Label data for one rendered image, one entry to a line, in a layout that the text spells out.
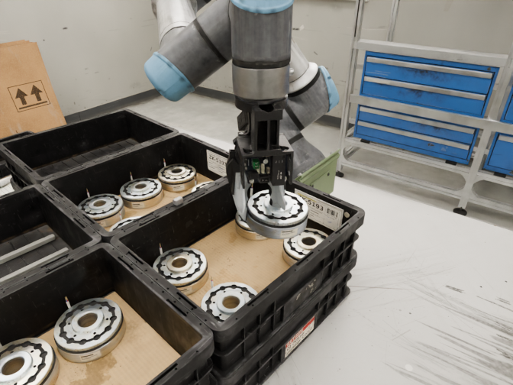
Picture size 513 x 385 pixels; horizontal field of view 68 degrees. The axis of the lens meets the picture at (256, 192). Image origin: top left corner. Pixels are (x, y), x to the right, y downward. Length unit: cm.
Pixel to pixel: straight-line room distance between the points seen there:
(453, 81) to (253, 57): 202
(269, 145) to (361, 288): 54
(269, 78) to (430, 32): 286
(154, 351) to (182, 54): 45
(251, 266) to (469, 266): 58
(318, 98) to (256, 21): 62
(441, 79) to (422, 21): 95
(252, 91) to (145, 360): 43
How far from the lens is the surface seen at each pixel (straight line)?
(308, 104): 106
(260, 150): 50
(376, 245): 108
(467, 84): 243
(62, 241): 94
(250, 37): 47
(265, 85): 49
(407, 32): 335
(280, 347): 74
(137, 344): 68
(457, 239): 119
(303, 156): 106
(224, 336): 55
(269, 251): 81
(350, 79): 258
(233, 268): 77
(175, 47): 59
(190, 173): 104
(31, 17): 386
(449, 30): 328
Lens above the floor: 135
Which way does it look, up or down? 32 degrees down
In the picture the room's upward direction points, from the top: straight up
